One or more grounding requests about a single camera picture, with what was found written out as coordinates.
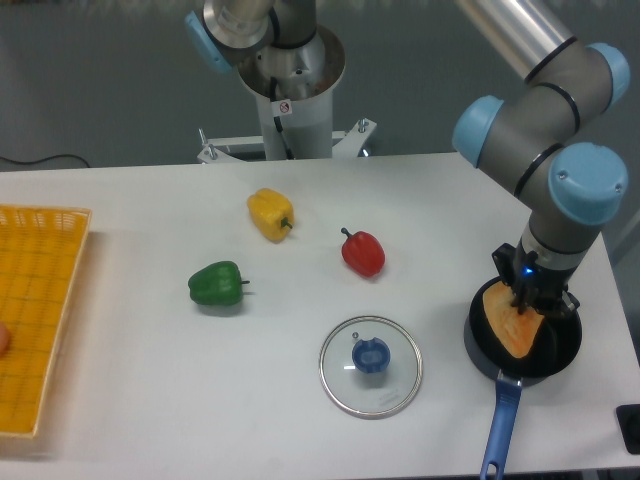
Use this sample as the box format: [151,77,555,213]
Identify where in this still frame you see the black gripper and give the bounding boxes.
[492,243,580,317]

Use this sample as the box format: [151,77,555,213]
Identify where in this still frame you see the orange triangle bread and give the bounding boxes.
[482,281,544,359]

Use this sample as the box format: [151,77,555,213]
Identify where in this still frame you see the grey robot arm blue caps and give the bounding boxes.
[185,1,630,317]

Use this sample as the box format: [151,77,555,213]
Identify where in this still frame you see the round bread in basket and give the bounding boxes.
[0,322,11,356]

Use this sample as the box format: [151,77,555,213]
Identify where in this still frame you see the black device at table edge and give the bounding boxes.
[615,404,640,455]

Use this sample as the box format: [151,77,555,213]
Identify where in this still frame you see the red bell pepper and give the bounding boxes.
[341,227,386,278]

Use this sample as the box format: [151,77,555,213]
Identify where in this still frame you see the glass lid blue knob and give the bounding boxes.
[318,315,424,420]

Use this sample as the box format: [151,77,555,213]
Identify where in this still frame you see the yellow bell pepper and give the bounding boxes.
[246,188,295,243]

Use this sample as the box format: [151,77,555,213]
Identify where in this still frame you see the green bell pepper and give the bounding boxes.
[188,260,250,306]

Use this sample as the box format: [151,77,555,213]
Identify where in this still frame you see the yellow wicker basket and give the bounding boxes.
[1,204,92,439]

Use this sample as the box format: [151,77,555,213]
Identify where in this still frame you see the dark pan blue handle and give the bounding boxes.
[464,278,582,479]

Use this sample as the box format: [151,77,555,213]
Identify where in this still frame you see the black cable on floor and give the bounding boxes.
[0,153,91,169]

